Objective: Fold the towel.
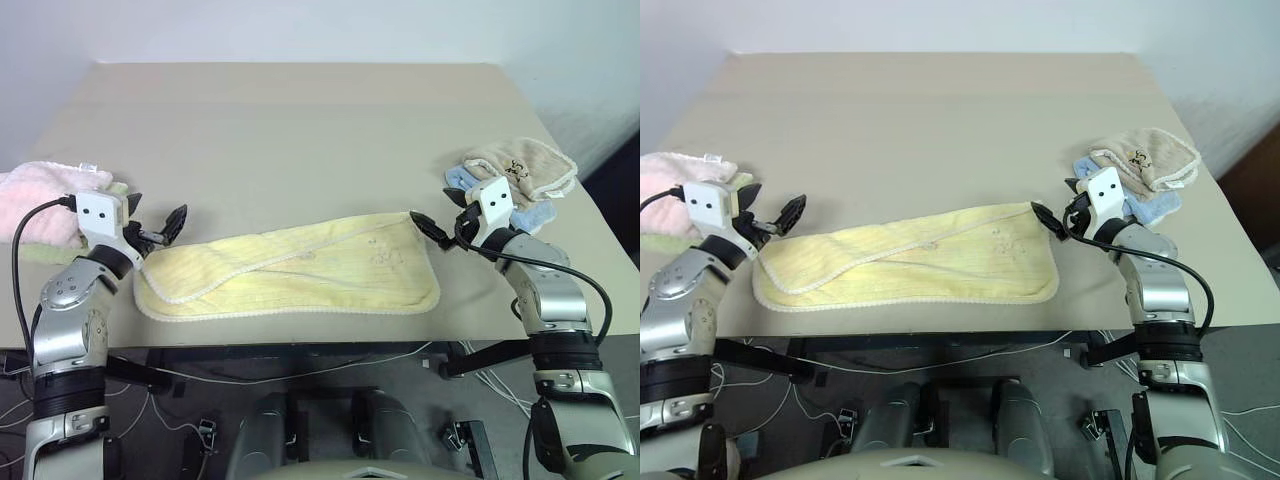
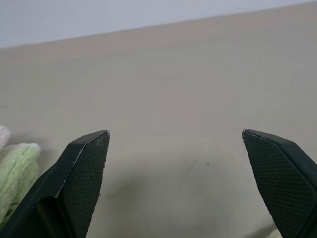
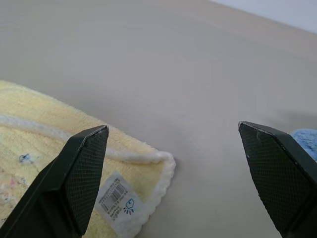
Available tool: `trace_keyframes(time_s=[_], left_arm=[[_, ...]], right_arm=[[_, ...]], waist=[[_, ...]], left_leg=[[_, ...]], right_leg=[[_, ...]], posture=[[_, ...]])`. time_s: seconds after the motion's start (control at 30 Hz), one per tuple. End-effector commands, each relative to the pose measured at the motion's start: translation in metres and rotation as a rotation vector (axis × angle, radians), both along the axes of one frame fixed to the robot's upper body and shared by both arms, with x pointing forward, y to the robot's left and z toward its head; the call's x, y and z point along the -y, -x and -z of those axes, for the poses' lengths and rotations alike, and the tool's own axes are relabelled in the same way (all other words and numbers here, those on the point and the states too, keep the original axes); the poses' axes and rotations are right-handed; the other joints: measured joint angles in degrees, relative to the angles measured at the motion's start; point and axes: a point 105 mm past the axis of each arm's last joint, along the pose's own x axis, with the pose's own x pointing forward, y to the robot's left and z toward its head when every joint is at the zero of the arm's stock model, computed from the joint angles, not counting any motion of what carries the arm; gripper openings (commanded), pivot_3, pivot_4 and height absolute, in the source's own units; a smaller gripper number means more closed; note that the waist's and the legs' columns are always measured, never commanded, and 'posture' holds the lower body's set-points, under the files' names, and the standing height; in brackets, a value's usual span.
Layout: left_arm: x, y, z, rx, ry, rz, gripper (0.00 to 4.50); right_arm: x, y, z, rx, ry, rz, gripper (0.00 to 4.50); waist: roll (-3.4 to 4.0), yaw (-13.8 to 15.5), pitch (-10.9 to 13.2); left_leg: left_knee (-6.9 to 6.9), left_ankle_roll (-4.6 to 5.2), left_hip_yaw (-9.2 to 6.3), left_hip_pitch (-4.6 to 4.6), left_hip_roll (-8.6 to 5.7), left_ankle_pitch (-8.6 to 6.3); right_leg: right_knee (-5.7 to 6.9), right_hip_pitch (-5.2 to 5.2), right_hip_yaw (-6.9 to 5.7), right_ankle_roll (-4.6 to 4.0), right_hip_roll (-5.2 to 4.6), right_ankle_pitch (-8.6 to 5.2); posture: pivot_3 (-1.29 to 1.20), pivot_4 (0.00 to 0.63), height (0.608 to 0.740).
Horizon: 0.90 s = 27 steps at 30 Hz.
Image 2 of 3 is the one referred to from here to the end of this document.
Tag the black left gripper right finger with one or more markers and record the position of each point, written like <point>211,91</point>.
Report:
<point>280,181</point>

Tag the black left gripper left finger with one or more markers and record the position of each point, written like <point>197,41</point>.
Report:
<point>74,183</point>

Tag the light green towel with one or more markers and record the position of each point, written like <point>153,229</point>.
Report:
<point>15,173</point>

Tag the pale pink cloth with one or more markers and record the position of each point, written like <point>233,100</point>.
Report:
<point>3,136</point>

